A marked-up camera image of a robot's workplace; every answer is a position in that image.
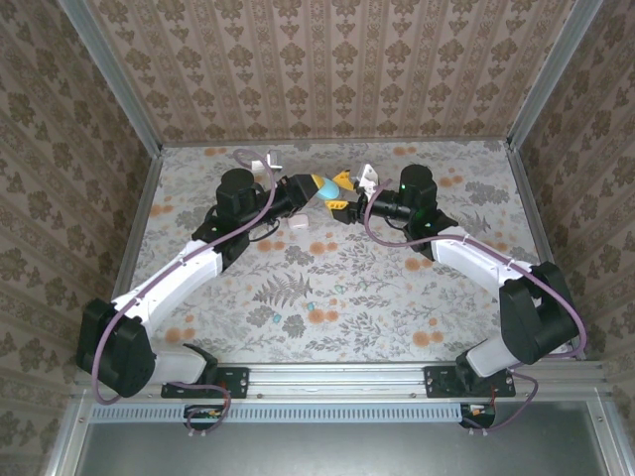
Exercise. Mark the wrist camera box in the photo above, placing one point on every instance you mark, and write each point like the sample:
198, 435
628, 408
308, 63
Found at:
268, 161
368, 177

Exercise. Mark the floral patterned tablecloth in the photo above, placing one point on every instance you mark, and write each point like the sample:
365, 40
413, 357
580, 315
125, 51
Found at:
347, 258

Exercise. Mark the light blue earbud charging case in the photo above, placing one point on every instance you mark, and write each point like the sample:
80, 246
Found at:
328, 191

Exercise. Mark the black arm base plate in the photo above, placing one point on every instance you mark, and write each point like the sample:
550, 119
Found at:
439, 382
233, 382

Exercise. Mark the white earbud charging case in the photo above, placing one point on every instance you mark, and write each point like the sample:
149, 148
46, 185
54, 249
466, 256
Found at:
298, 221

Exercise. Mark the aluminium corner post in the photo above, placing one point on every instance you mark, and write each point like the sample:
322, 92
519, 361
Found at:
114, 84
550, 74

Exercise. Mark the aluminium side rail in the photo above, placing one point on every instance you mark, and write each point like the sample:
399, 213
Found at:
531, 213
141, 213

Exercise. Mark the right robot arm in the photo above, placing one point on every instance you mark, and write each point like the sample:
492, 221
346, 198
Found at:
476, 263

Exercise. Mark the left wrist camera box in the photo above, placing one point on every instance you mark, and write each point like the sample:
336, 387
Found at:
268, 161

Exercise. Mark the grey metal panel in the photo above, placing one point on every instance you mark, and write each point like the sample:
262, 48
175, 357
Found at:
347, 451

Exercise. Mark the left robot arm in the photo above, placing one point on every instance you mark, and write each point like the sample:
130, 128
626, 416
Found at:
173, 277

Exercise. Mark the long aluminium mounting rail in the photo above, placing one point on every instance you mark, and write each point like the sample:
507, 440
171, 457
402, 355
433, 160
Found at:
337, 379

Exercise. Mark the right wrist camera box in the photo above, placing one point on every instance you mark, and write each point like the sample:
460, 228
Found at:
368, 177

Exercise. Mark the aluminium frame bar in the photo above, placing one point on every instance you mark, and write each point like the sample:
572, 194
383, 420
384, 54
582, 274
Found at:
607, 436
67, 436

